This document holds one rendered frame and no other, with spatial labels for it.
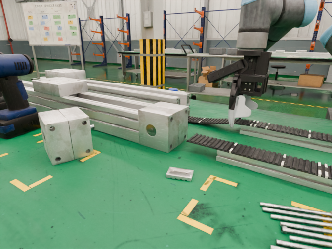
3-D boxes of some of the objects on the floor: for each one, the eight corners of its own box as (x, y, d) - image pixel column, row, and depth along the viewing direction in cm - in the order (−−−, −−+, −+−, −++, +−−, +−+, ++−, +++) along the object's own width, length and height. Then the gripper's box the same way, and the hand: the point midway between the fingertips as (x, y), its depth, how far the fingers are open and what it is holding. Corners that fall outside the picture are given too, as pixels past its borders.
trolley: (241, 104, 397) (249, 45, 362) (240, 112, 348) (249, 45, 313) (186, 99, 430) (188, 44, 395) (178, 106, 382) (180, 44, 346)
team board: (30, 83, 588) (14, 1, 520) (44, 80, 634) (30, 4, 566) (81, 85, 558) (70, -1, 491) (91, 82, 604) (82, 3, 536)
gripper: (266, 51, 50) (252, 135, 57) (275, 50, 61) (263, 120, 69) (228, 50, 55) (221, 129, 62) (244, 49, 66) (235, 116, 73)
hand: (233, 119), depth 66 cm, fingers open, 8 cm apart
